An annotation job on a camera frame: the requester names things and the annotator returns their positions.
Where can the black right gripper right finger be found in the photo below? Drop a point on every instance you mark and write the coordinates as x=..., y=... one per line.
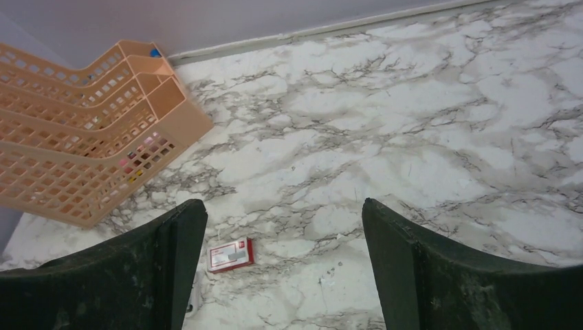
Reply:
x=425, y=280

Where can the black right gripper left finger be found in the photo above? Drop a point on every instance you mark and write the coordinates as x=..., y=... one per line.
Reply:
x=141, y=279

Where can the colourful item in organizer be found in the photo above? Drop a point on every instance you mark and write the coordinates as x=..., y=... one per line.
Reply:
x=136, y=162

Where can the red white staple box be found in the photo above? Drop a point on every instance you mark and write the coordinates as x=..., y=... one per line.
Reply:
x=230, y=256

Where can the peach plastic desk organizer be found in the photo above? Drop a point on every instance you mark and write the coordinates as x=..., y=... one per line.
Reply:
x=64, y=131

